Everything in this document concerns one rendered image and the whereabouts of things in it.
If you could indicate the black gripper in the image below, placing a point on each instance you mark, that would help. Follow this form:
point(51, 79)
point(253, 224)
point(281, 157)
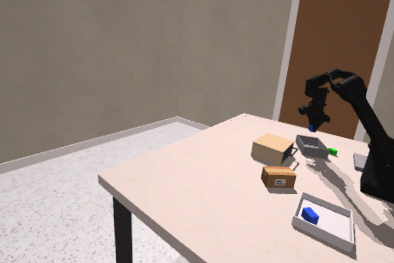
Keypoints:
point(318, 116)

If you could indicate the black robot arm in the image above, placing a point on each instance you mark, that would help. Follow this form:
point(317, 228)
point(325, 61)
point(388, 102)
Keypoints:
point(353, 90)

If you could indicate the small green block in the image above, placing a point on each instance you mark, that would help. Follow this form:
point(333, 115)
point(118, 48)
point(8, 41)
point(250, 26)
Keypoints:
point(333, 151)

